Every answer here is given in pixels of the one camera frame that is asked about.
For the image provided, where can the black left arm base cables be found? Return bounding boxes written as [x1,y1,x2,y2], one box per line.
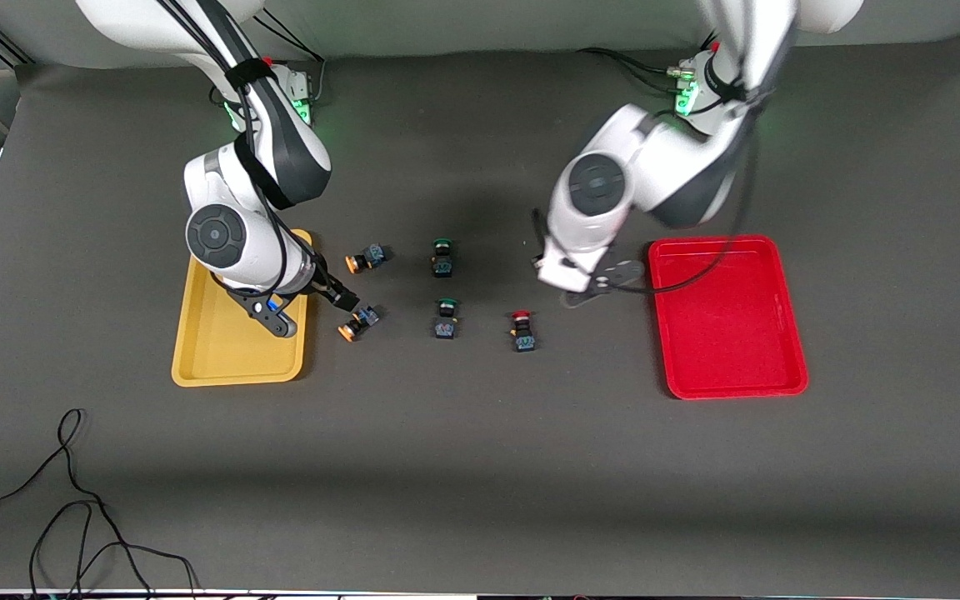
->
[576,33,727,97]

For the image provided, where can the dark grey table cloth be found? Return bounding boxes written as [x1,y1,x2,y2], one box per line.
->
[0,29,960,597]

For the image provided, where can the red plastic tray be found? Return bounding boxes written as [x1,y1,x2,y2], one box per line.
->
[647,234,810,401]

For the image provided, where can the black arm base cables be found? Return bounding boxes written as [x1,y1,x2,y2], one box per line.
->
[576,33,727,97]
[255,8,327,105]

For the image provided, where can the orange push button switch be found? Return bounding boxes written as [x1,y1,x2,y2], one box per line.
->
[337,305,384,343]
[344,242,389,276]

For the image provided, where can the yellow plastic tray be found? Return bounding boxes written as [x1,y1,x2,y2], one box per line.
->
[171,229,314,388]

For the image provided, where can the thin black loose cable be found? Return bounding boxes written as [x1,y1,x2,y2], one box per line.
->
[0,408,198,600]

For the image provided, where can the red push button yellow tag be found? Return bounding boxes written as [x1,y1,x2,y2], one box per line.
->
[509,310,538,353]

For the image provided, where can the black right arm base cables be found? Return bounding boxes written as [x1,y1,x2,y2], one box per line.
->
[255,8,327,105]

